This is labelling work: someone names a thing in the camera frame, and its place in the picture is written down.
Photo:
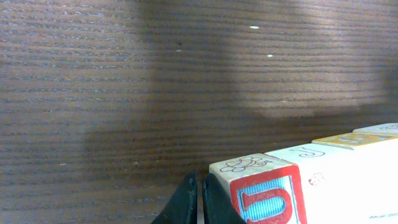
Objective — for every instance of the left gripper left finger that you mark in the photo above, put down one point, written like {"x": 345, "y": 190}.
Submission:
{"x": 182, "y": 206}

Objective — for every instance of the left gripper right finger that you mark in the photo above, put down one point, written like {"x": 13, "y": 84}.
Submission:
{"x": 218, "y": 208}

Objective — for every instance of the red U letter block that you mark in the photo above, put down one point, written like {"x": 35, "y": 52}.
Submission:
{"x": 263, "y": 189}

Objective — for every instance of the white block red side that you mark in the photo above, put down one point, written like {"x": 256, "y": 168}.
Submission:
{"x": 354, "y": 141}

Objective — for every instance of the green Z letter block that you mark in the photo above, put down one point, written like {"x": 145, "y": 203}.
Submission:
{"x": 382, "y": 129}

